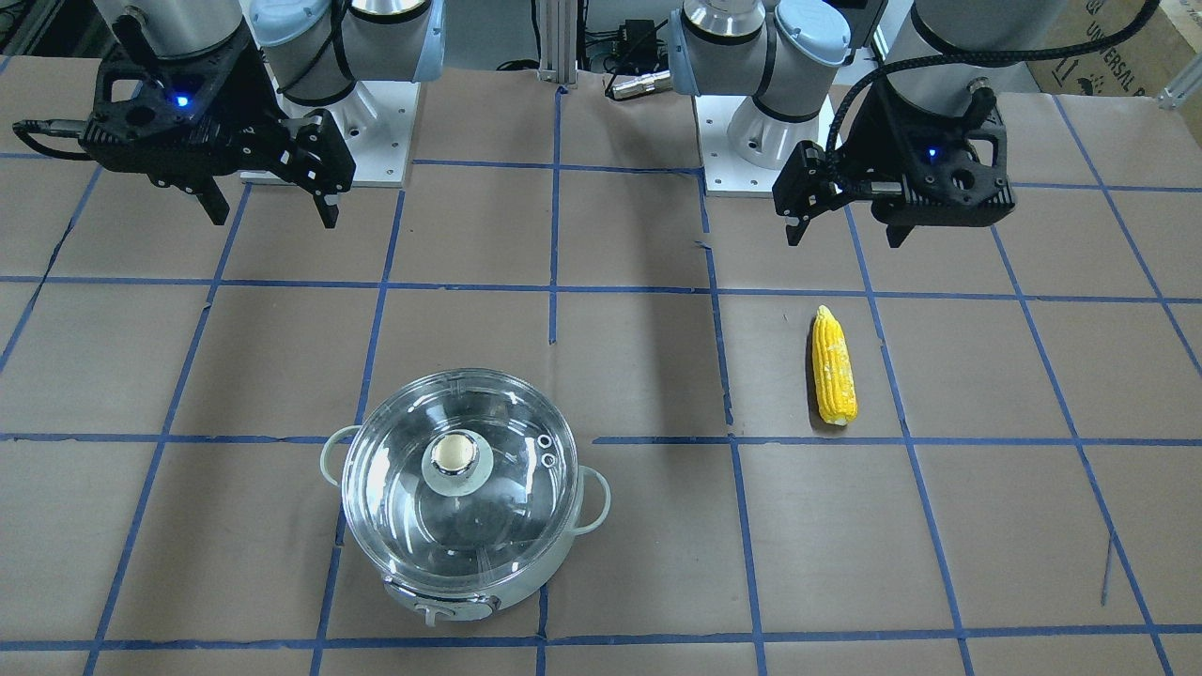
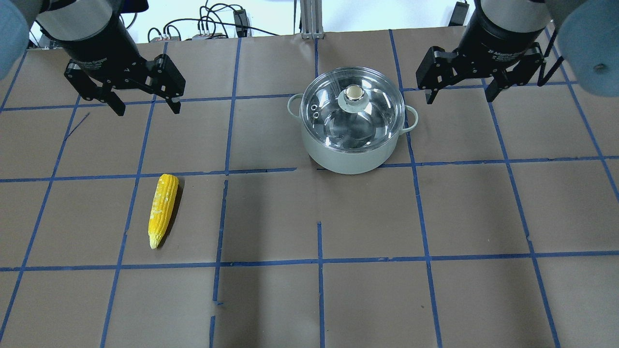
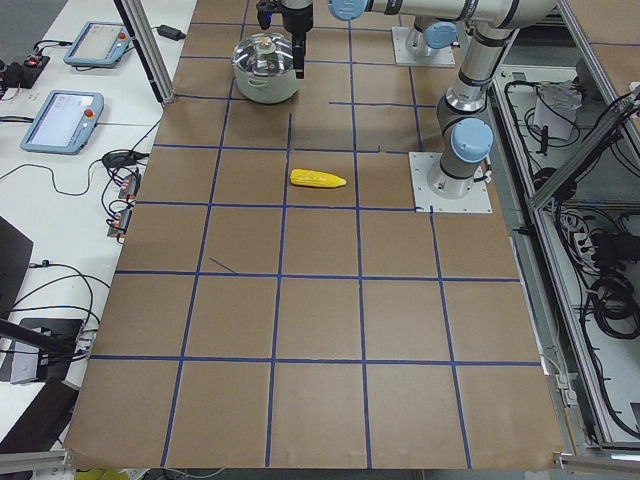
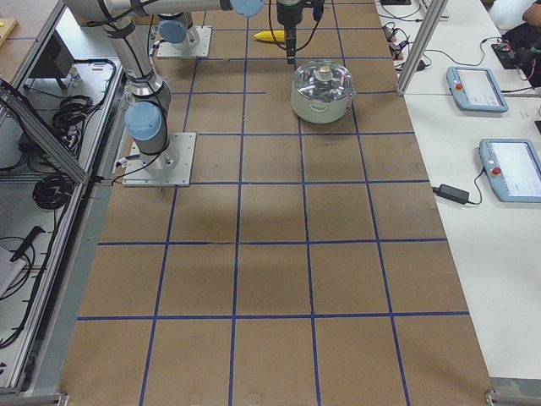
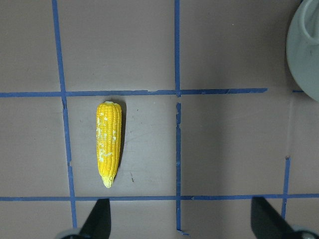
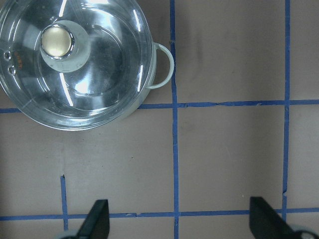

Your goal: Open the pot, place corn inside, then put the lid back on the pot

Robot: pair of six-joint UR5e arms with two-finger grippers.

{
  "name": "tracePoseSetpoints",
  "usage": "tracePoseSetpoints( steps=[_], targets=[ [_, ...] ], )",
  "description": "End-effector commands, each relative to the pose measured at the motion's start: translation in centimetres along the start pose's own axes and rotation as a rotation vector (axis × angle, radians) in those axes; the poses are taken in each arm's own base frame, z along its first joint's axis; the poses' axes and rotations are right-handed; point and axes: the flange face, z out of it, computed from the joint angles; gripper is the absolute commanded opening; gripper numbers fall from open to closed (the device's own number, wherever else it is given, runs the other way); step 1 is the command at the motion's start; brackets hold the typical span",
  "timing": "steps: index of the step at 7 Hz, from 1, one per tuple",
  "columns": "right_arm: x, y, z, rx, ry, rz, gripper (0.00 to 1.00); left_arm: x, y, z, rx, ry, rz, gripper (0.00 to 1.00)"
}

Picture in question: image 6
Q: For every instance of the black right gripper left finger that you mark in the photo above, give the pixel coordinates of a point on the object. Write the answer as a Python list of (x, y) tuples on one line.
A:
[(97, 222)]

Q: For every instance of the glass pot lid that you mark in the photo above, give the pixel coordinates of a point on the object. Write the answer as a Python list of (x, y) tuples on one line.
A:
[(75, 64)]

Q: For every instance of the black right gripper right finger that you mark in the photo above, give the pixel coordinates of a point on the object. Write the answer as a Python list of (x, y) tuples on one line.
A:
[(265, 223)]

